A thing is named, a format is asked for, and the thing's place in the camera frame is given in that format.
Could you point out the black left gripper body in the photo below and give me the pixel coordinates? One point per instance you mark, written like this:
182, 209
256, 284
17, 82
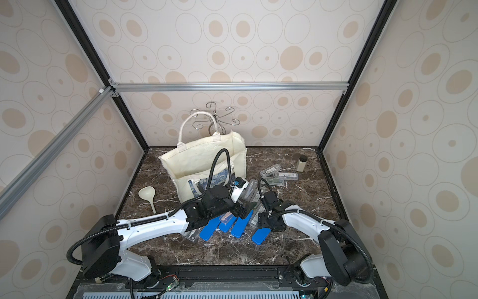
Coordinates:
229, 205

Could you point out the black corner frame post right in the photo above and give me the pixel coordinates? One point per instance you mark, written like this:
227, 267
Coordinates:
372, 40

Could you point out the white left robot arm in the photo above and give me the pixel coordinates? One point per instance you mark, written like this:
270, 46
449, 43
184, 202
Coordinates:
105, 248

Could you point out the starry night canvas bag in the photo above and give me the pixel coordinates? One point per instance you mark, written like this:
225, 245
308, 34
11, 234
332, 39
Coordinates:
188, 165

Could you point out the black corner frame post left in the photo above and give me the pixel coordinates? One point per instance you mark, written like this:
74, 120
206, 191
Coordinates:
66, 10

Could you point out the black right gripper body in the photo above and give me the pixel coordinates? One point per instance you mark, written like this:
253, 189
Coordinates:
271, 219

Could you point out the clear compass case back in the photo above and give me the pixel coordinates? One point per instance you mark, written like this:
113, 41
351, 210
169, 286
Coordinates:
270, 171

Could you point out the diagonal aluminium rail left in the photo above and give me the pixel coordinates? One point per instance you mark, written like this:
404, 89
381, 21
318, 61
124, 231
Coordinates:
23, 181

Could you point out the silver metal hook stand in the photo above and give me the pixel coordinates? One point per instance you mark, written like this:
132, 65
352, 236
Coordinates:
214, 119

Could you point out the small jar black lid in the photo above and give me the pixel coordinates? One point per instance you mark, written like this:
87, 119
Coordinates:
301, 163

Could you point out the black corner frame post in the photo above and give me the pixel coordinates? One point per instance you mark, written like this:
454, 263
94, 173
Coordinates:
372, 40
66, 10

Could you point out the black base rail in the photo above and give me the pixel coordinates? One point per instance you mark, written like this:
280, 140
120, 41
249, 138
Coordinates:
224, 282

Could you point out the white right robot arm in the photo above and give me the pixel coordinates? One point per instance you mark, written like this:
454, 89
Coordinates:
344, 257

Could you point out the horizontal aluminium rail back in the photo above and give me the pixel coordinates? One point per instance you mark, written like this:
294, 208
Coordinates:
222, 87

